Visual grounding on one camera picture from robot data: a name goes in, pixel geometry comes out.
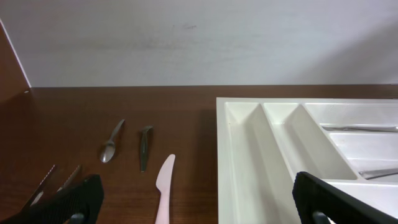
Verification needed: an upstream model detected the small dark teaspoon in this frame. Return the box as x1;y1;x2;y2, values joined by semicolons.
140;126;153;172

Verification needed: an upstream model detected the silver fork with round handle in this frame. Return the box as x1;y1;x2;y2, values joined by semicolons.
323;126;397;133

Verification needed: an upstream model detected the silver tablespoon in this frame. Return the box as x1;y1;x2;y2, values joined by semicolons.
359;168;398;180

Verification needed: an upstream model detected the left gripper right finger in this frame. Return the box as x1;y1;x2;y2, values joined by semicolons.
292;172;397;224

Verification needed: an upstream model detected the white plastic knife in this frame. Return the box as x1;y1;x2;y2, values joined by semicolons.
155;154;175;224

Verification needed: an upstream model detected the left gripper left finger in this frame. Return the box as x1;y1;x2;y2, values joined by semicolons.
1;174;104;224

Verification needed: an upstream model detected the small silver teaspoon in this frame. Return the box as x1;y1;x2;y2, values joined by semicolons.
99;119;125;163

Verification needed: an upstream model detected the white plastic cutlery tray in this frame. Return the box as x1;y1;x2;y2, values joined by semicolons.
216;98;397;223

